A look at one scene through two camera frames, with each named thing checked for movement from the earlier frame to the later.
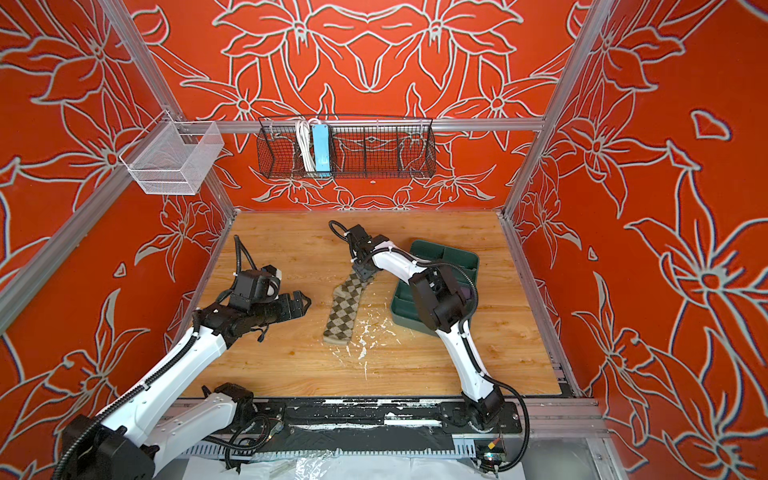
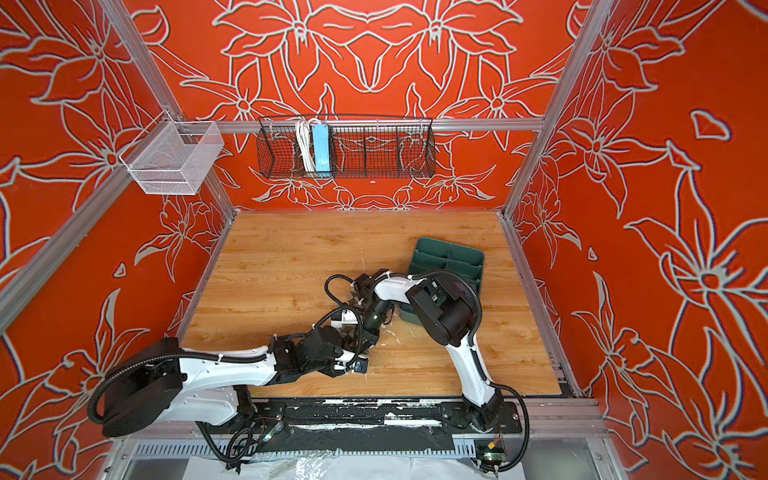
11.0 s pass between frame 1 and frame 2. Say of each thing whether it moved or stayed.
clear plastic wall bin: stayed
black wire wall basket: stayed
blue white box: stayed
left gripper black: moved
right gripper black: moved
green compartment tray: stayed
